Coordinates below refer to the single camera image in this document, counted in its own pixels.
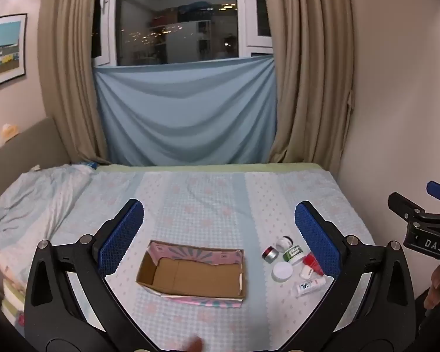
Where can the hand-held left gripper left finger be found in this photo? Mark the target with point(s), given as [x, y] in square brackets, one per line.
[123, 240]

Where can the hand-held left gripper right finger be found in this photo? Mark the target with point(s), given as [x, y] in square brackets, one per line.
[315, 240]

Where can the small red and white bottle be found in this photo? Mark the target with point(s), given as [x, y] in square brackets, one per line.
[311, 264]

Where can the white jar with black lid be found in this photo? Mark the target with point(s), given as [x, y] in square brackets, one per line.
[284, 243]

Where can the cardboard box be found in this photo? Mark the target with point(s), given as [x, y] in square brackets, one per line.
[194, 275]

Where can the person's right hand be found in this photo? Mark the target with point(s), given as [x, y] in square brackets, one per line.
[434, 286]

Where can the white jar with green label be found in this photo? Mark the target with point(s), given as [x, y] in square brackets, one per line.
[293, 255]

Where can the round white jar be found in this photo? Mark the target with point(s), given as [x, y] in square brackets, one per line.
[282, 272]

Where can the white printed tube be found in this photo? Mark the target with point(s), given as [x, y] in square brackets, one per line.
[310, 286]

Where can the silver jar with red band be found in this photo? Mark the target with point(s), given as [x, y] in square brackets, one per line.
[270, 254]

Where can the checked bed sheet with bows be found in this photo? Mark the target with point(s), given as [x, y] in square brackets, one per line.
[205, 205]

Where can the light blue duvet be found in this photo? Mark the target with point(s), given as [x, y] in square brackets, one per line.
[36, 198]

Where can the stack of folded bedding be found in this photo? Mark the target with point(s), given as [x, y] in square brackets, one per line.
[11, 286]

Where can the grey bed headboard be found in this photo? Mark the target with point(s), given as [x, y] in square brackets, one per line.
[29, 146]

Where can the light blue hanging cloth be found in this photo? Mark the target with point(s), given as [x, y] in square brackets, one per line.
[187, 117]

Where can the beige curtain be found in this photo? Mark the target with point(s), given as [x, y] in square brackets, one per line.
[308, 80]
[71, 62]

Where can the white framed window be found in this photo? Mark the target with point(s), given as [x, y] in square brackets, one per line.
[176, 18]

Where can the framed wall picture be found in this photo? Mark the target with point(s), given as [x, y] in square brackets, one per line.
[3, 51]

